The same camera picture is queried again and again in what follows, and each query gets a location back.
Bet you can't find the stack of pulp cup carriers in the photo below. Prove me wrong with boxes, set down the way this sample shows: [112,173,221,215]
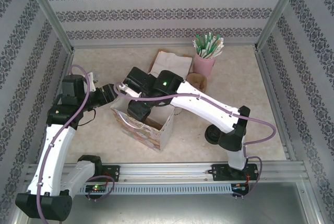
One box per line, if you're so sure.
[185,73,208,92]

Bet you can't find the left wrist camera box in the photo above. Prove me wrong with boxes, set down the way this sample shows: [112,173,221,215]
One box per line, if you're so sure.
[87,70,101,85]

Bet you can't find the grey slotted cable duct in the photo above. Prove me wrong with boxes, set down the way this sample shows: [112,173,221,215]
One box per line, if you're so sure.
[75,183,233,196]

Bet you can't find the wide aluminium base rail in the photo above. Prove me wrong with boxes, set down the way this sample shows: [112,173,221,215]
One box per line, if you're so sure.
[26,160,309,183]

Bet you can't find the aluminium frame rail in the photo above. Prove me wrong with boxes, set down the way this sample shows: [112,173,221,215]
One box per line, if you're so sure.
[71,42,258,51]
[56,50,77,99]
[254,48,297,162]

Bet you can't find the white napkins on brown tray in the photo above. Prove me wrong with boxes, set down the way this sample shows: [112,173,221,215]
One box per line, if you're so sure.
[147,48,194,79]

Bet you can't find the thin black cable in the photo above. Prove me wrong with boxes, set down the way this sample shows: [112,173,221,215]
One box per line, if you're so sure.
[77,108,98,127]

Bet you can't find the short purple cable loop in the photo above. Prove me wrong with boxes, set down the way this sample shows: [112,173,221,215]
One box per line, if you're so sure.
[87,175,115,202]

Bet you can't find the white paper wrapped straw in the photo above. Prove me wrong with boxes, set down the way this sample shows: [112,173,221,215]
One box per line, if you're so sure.
[192,39,203,54]
[216,38,225,58]

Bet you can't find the pink cup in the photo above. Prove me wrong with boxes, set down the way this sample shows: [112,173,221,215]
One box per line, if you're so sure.
[193,51,217,77]

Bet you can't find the black plastic cup lid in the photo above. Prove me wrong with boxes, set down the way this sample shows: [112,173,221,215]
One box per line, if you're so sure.
[204,125,223,145]

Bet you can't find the aluminium frame post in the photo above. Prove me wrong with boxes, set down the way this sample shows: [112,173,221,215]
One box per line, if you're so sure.
[254,0,306,52]

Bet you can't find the printed paper bag with handles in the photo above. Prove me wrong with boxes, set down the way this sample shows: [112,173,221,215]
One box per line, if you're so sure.
[110,94,175,153]

